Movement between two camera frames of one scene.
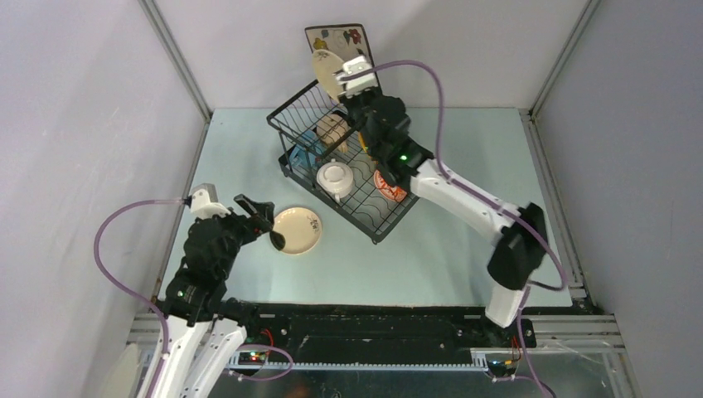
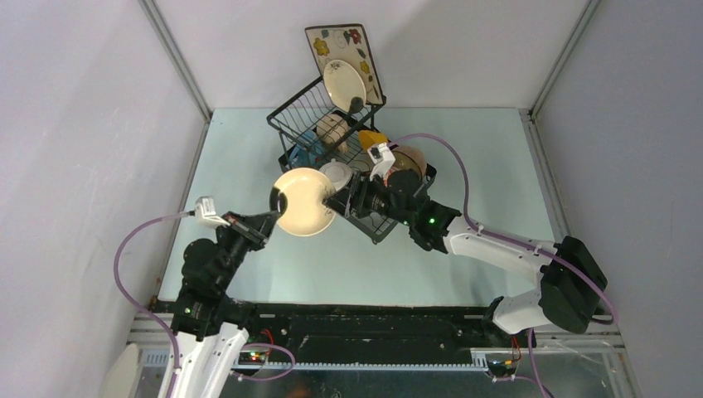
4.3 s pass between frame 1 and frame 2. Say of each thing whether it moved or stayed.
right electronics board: stayed
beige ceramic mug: stayed
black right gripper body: moved
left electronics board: stayed
